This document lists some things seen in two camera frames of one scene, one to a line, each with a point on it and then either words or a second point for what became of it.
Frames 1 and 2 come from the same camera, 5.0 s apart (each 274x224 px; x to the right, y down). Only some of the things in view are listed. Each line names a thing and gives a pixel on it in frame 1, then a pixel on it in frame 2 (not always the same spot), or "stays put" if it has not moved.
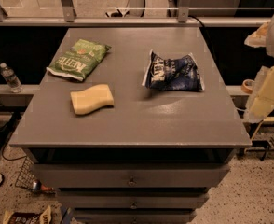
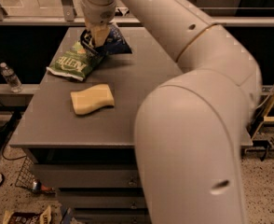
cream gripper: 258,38 → 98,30
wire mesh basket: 26,175 stays put
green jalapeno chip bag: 80,60 stays put
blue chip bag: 177,74 → 115,44
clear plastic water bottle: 10,78 stays put
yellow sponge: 91,99 stays put
